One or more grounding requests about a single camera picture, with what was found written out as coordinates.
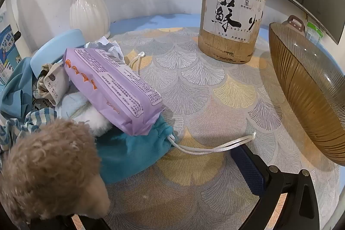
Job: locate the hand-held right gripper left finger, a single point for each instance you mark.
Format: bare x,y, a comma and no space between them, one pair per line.
94,226

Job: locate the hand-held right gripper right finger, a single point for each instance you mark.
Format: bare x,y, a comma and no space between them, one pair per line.
248,168

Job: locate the tan curly plush toy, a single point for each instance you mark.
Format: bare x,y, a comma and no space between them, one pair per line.
48,165

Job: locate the amber ribbed glass bowl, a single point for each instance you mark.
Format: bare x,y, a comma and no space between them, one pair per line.
304,90

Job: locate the blue plaid fabric bow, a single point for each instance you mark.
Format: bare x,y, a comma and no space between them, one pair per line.
16,127

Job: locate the purple tissue pack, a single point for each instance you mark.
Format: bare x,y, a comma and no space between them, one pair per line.
107,84

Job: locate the white socks with tag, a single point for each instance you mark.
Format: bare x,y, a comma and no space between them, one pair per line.
52,81

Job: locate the blue cloth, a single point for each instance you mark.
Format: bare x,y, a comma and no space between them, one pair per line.
18,90

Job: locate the light blue round pad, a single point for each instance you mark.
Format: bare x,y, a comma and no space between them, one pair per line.
54,49

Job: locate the ginkgo patterned table mat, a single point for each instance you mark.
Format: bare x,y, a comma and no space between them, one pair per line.
202,100

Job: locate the bamboo pen holder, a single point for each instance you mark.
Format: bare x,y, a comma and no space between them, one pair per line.
231,49

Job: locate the stack of books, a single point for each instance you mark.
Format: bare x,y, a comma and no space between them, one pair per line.
8,44

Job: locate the white ribbed ceramic vase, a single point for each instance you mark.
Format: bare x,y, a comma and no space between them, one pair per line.
86,14

